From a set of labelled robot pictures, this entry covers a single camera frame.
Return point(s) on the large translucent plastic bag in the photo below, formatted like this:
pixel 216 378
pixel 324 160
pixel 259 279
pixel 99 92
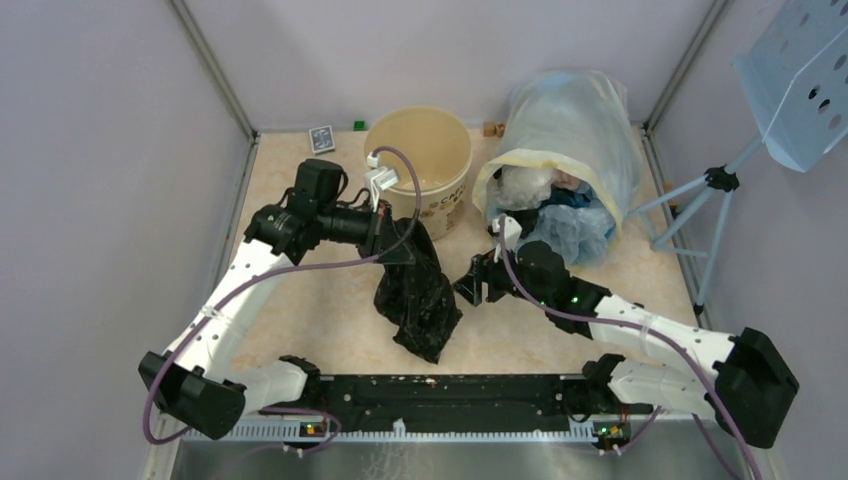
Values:
pixel 575 121

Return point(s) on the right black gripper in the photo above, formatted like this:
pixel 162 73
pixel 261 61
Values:
pixel 483 270

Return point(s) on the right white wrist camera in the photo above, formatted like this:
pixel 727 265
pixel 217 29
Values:
pixel 507 231

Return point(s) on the white clear plastic bag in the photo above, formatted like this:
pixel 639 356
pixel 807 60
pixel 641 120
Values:
pixel 522 188

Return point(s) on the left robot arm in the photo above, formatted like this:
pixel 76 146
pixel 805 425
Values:
pixel 192 380

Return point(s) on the blue perforated lamp panel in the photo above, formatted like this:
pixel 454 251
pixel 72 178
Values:
pixel 792 67

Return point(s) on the small wooden block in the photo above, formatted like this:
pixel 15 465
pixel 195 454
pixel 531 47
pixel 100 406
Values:
pixel 493 129

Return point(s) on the black trash bag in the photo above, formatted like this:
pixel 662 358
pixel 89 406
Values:
pixel 527 220
pixel 418 298

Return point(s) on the beige round trash bin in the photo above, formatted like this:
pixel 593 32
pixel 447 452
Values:
pixel 439 148

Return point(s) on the white toothed cable rail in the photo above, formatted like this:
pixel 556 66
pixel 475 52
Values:
pixel 289 432

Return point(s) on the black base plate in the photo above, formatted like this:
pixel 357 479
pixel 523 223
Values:
pixel 499 403

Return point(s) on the blue plastic bag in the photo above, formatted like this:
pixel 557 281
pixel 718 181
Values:
pixel 577 225

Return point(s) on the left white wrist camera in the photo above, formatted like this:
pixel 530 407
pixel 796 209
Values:
pixel 378 179

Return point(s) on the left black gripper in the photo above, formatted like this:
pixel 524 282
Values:
pixel 384 239

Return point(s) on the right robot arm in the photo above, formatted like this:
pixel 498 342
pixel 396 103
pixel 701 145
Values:
pixel 740 379

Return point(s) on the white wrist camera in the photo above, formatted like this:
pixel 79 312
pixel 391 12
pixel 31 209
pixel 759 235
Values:
pixel 378 179
pixel 507 231

